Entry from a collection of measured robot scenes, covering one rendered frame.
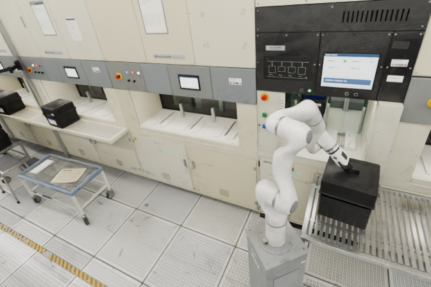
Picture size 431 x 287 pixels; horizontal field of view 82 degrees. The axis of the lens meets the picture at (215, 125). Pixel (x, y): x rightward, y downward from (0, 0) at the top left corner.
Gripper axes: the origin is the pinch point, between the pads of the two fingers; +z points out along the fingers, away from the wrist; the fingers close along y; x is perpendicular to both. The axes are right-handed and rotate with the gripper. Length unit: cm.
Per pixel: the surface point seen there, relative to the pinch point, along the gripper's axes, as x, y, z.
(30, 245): 262, -113, -108
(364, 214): 5.2, -13.7, 22.1
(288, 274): 47, -51, 21
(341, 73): -23, 27, -45
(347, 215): 14.3, -13.7, 20.1
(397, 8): -62, 30, -56
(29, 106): 306, -7, -270
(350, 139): 16, 59, 10
